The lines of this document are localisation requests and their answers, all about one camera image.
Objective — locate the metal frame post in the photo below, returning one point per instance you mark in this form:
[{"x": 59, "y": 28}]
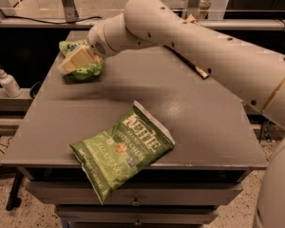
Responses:
[{"x": 70, "y": 11}]

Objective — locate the green rice chip bag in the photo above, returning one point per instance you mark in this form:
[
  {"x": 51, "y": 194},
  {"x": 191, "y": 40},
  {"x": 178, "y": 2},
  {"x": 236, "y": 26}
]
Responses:
[{"x": 84, "y": 74}]

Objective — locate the green Kettle jalapeno chip bag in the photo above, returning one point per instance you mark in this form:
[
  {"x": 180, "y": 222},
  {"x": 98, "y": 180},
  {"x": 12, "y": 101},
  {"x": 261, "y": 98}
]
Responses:
[{"x": 119, "y": 153}]

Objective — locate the white pump bottle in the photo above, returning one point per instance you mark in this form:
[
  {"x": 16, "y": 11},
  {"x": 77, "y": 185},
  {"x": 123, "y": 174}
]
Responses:
[{"x": 9, "y": 84}]

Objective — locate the brown sea salt chip bag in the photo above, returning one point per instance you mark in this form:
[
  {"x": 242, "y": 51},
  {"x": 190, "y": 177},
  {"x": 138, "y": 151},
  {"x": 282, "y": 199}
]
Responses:
[{"x": 182, "y": 40}]

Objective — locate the grey drawer cabinet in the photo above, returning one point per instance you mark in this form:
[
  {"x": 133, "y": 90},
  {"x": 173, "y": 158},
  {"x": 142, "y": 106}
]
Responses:
[{"x": 215, "y": 146}]

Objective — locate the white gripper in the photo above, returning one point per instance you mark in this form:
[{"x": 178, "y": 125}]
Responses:
[{"x": 96, "y": 42}]

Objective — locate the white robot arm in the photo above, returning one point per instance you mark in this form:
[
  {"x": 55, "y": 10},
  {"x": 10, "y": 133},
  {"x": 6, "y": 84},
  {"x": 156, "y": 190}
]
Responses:
[{"x": 254, "y": 74}]

